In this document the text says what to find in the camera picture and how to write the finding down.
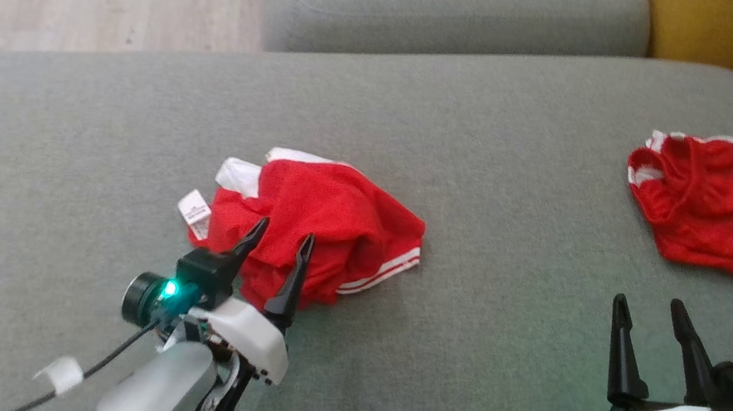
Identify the red shorts with white trim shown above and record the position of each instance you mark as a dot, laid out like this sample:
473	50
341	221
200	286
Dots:
724	213

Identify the red striped-trim basketball jersey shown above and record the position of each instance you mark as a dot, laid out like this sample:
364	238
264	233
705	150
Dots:
336	216

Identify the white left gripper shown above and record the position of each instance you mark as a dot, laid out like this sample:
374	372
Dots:
248	336

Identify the large grey sofa seat cushion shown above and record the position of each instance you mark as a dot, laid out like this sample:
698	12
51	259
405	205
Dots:
465	320

